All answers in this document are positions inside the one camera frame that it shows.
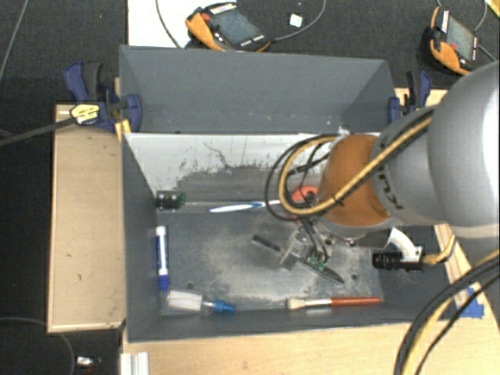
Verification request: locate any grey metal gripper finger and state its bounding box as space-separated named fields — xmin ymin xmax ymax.
xmin=252 ymin=234 xmax=283 ymax=252
xmin=277 ymin=245 xmax=301 ymax=272

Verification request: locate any orange-red round object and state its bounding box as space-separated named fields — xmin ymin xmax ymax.
xmin=291 ymin=186 xmax=318 ymax=205

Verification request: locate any small black and green box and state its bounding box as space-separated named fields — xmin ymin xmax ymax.
xmin=155 ymin=191 xmax=187 ymax=211

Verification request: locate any white and blue marker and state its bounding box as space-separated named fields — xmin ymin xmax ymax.
xmin=155 ymin=225 xmax=170 ymax=292

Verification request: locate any grey metal bin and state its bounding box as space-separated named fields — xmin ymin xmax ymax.
xmin=117 ymin=44 xmax=463 ymax=343

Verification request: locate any pale wood board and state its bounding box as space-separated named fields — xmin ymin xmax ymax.
xmin=47 ymin=103 xmax=127 ymax=334

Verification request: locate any red-handled brush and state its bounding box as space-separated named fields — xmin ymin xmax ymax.
xmin=286 ymin=295 xmax=383 ymax=311

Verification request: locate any black cylinder on white bracket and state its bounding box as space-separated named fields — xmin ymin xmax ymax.
xmin=371 ymin=227 xmax=426 ymax=274

